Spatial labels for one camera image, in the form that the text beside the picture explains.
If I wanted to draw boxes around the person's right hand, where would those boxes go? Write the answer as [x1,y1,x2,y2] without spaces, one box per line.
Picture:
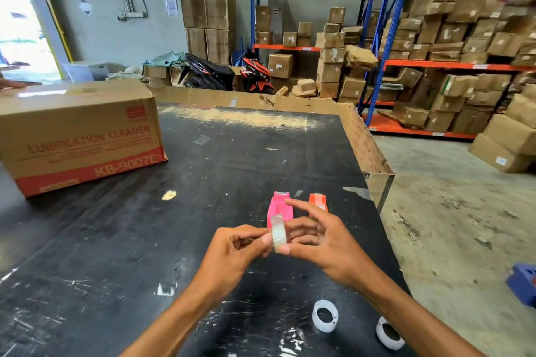
[278,199,379,291]

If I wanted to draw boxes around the person's left hand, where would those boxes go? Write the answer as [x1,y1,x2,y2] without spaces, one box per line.
[200,225,274,308]

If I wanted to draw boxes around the clear adhesive tape roll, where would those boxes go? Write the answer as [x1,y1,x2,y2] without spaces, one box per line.
[271,214,288,254]

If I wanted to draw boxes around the person's right forearm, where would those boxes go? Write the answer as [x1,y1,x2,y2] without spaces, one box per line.
[356,267,488,357]

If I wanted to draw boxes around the person's left forearm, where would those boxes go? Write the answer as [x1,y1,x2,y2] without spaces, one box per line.
[119,283,222,357]

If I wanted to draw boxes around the orange tape dispenser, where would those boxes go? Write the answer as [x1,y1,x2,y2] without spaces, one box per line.
[308,193,329,214]

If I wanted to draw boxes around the pink tape dispenser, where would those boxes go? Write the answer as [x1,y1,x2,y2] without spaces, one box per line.
[267,191,295,228]

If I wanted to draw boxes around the white empty tape core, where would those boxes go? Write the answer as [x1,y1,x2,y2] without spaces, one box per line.
[375,317,406,351]
[312,299,339,333]

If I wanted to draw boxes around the cardboard table edging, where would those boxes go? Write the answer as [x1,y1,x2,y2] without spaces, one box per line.
[150,86,395,175]

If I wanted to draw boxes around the red and black motorcycle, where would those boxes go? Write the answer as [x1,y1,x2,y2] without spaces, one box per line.
[238,57,276,95]

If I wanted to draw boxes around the floor pile of cardboard boxes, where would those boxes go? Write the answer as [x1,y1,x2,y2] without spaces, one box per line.
[274,6,379,107]

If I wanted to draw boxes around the cardboard boxes on narrow rack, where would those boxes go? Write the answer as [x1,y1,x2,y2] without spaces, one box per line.
[255,0,350,91]

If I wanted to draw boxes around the tall brown carton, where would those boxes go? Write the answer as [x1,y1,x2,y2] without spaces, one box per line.
[179,0,208,29]
[204,0,236,31]
[205,29,235,66]
[185,27,208,61]

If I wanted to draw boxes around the green tarp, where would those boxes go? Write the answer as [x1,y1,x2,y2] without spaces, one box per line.
[143,50,186,68]

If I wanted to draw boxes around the large red-printed cardboard box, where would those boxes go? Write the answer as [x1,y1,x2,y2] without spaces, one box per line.
[0,79,169,198]

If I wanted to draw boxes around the orange and blue wide shelf rack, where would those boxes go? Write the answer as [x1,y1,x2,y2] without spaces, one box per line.
[357,0,536,141]

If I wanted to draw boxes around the leaning pile of large cartons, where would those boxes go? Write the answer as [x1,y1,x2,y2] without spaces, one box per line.
[468,84,536,174]

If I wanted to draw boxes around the blue plastic crate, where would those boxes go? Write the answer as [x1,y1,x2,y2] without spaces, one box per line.
[506,262,536,308]

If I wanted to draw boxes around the white plastic boxes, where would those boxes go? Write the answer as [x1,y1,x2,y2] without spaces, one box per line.
[62,61,110,84]

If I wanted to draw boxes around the cardboard boxes on wide rack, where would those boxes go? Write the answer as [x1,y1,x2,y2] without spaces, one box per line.
[368,0,536,135]

